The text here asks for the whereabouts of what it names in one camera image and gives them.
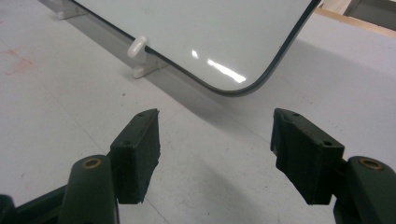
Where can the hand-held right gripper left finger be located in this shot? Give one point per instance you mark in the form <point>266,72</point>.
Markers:
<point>135,158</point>

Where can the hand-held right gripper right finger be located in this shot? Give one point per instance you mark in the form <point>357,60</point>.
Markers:
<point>306,155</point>

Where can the white plastic whiteboard stand foot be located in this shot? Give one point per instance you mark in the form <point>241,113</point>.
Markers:
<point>70,12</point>
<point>138,51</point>

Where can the light wooden strip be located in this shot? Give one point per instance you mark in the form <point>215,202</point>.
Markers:
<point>358,22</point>

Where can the white whiteboard with dark rim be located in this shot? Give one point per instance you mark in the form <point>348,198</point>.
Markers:
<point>218,34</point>

